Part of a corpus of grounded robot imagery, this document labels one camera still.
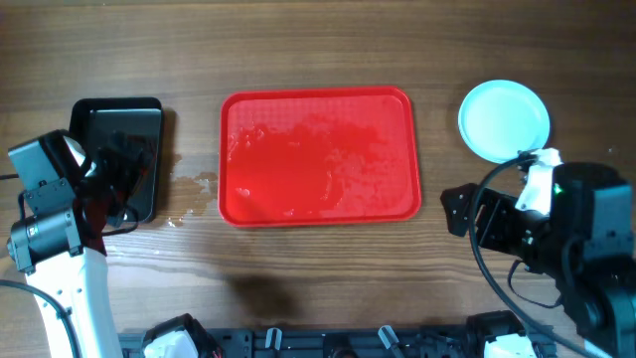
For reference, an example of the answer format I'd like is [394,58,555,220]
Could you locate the white plate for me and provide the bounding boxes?
[457,80,551,164]

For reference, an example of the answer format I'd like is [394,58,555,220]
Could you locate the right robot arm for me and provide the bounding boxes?
[440,162,635,357]

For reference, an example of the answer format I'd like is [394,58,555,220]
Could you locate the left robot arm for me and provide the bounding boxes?
[7,130,156,357]

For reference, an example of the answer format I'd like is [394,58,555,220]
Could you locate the red plastic tray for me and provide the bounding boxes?
[218,86,422,228]

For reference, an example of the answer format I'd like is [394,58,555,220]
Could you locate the black rectangular water basin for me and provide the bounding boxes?
[69,96,164,223]

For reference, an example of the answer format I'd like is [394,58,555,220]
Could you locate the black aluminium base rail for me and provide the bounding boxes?
[117,325,557,358]

